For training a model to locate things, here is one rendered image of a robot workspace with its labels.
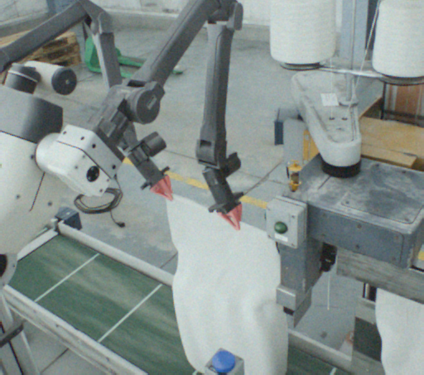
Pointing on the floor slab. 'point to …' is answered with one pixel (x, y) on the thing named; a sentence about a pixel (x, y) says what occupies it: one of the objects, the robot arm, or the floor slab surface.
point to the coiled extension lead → (103, 204)
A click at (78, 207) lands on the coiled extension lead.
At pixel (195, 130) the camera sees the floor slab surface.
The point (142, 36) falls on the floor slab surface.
